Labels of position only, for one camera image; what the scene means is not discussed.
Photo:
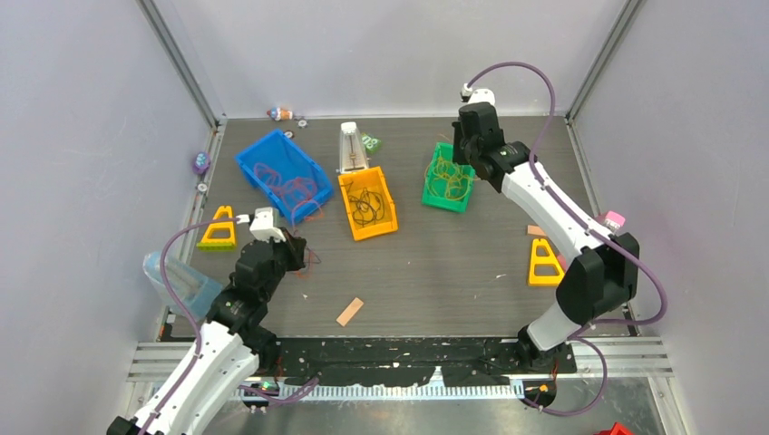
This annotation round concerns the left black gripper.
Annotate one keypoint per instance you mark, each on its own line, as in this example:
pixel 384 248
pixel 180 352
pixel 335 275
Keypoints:
pixel 294 246

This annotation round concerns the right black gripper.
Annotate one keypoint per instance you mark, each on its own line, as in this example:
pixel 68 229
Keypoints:
pixel 459 156

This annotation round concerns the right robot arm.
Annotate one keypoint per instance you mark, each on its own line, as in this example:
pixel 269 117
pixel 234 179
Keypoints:
pixel 603 272

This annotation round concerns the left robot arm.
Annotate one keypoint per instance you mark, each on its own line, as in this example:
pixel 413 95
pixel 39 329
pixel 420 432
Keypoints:
pixel 231 346

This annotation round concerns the yellow triangle block left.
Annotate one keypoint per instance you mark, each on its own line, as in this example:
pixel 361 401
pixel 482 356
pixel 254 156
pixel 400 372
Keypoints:
pixel 221 234

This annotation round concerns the yellow triangle block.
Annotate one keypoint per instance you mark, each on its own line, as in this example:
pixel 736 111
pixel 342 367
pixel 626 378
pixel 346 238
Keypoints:
pixel 221 234
pixel 544 268

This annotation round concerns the green plastic bin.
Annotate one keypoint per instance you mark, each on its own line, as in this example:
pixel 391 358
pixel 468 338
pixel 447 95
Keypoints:
pixel 447 185

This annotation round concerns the clear blue plastic bag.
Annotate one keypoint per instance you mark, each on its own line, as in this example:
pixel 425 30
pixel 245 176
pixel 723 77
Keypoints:
pixel 196 290

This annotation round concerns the blue plastic bin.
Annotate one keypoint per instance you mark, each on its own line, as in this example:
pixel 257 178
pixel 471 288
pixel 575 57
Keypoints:
pixel 292 181

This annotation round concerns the tan wooden block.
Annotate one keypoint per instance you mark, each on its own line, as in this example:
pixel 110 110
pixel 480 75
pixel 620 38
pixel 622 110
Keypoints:
pixel 535 231
pixel 350 311

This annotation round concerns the green owl toy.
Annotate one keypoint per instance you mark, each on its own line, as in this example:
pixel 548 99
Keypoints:
pixel 371 144

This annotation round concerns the tan wooden block right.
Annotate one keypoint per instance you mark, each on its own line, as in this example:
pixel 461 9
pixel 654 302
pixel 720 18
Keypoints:
pixel 535 231

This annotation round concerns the purple lotus toy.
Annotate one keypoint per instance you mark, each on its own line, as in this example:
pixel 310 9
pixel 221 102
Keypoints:
pixel 201 163

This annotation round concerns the orange plastic bin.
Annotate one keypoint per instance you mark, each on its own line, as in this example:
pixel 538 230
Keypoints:
pixel 370 208

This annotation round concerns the white metronome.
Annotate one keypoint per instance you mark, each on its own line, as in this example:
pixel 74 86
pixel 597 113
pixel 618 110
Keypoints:
pixel 352 152

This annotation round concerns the clown figurine toy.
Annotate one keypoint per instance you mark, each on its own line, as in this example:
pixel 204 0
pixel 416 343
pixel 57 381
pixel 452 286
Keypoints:
pixel 280 114

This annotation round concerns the yellow triangle block right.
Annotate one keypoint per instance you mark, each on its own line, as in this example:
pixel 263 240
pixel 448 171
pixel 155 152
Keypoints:
pixel 544 268

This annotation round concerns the pink metronome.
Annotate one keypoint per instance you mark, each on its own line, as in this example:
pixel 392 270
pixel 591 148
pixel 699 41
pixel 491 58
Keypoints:
pixel 611 220

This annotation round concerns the red object bottom edge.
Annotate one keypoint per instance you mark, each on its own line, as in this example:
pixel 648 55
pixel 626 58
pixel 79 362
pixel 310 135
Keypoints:
pixel 616 429

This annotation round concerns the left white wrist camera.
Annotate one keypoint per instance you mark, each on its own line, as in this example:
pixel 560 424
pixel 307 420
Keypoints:
pixel 263 225

